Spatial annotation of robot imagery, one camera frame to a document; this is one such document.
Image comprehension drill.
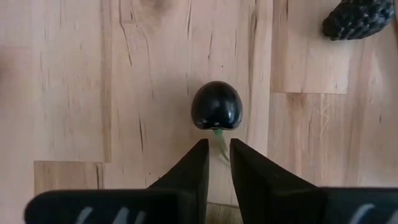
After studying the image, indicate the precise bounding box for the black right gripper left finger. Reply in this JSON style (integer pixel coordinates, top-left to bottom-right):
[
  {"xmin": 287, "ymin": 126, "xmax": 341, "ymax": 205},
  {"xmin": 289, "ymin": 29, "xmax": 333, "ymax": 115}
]
[{"xmin": 24, "ymin": 139, "xmax": 210, "ymax": 224}]

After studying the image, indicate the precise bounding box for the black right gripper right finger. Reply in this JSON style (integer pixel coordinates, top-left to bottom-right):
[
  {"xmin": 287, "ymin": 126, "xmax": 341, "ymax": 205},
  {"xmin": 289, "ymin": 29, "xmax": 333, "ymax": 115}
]
[{"xmin": 229, "ymin": 139, "xmax": 398, "ymax": 224}]

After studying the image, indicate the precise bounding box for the glossy black toy grape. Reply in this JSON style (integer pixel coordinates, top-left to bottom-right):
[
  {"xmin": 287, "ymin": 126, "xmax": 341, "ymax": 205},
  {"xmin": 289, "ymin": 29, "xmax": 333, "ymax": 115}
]
[{"xmin": 190, "ymin": 80, "xmax": 244, "ymax": 166}]

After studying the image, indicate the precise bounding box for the black toy blackberry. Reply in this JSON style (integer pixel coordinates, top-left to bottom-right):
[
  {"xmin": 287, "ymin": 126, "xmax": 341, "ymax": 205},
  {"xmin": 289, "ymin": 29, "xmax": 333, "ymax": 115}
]
[{"xmin": 322, "ymin": 0, "xmax": 396, "ymax": 41}]

